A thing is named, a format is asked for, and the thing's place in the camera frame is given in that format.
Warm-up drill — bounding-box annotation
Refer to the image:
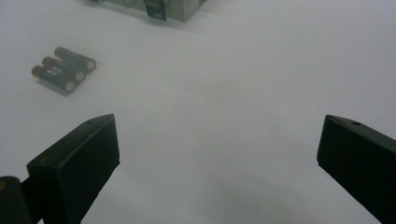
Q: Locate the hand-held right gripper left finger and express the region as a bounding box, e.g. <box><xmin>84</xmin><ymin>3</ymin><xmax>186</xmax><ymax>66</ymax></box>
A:
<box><xmin>26</xmin><ymin>113</ymin><xmax>121</xmax><ymax>224</ymax></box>

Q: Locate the black battery with copper end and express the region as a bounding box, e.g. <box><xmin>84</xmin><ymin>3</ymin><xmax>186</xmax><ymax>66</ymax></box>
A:
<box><xmin>41</xmin><ymin>56</ymin><xmax>86</xmax><ymax>84</ymax></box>
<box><xmin>31</xmin><ymin>64</ymin><xmax>78</xmax><ymax>93</ymax></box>
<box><xmin>53</xmin><ymin>46</ymin><xmax>97</xmax><ymax>74</ymax></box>

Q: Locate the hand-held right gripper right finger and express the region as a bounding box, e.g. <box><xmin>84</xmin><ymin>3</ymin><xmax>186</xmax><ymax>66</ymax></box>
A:
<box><xmin>316</xmin><ymin>114</ymin><xmax>396</xmax><ymax>224</ymax></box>

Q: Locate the clear plastic storage box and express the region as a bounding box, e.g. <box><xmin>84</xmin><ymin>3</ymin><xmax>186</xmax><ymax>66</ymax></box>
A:
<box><xmin>85</xmin><ymin>0</ymin><xmax>208</xmax><ymax>23</ymax></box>

